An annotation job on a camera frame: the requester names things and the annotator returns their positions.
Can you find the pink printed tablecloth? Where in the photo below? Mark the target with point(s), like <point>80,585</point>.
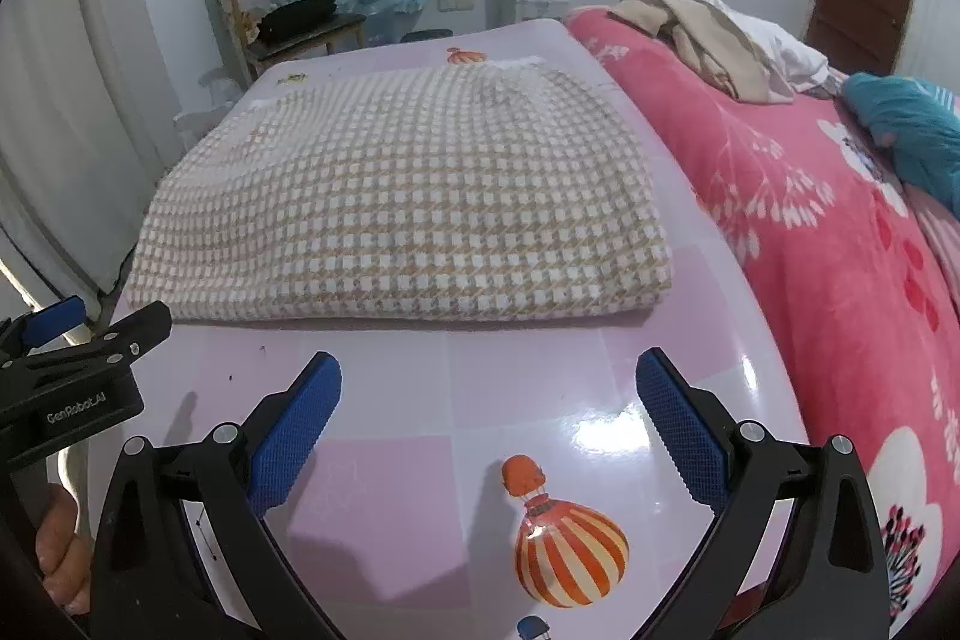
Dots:
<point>450,400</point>

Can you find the wooden chair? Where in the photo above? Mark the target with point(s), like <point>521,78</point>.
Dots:
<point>240,3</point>

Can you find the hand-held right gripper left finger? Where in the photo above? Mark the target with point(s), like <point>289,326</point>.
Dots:
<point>292,437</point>

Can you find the person's left hand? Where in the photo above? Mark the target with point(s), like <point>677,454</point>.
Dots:
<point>64,550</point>

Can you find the beige clothes pile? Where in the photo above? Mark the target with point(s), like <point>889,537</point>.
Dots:
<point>712,48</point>

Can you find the pink floral blanket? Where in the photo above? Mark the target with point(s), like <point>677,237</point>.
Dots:
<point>810,250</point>

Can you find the black cloth item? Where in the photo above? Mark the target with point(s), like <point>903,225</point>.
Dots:
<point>300,14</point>

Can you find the teal cloth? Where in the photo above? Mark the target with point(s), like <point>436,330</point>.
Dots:
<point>915,130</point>

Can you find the white curtain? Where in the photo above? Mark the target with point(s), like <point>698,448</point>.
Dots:
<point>75,123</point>

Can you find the white cloth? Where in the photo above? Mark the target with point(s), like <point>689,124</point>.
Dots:
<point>787,51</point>

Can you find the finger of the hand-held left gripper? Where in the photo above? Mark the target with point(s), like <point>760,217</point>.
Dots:
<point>52,319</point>
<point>127,336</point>

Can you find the beige checked knit sweater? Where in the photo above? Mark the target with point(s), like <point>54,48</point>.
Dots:
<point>405,197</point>

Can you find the white plastic bags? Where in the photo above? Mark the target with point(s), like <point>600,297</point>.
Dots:
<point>210,108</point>

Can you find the white water dispenser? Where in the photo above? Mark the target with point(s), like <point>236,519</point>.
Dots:
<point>536,7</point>

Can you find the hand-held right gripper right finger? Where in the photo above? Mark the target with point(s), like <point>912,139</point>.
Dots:
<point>686,430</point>

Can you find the white wall socket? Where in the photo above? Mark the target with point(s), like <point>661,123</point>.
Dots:
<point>454,2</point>

